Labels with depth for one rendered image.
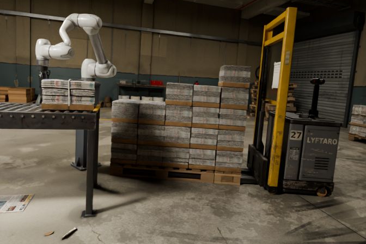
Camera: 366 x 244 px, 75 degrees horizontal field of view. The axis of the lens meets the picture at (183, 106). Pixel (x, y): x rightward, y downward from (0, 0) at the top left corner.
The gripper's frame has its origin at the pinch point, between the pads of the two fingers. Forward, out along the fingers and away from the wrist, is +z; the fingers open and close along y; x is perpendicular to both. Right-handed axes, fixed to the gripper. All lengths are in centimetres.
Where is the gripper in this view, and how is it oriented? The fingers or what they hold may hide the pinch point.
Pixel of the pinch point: (42, 91)
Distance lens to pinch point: 224.9
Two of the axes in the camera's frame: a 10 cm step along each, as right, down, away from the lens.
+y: -2.7, -1.2, 9.5
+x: -9.6, -0.5, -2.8
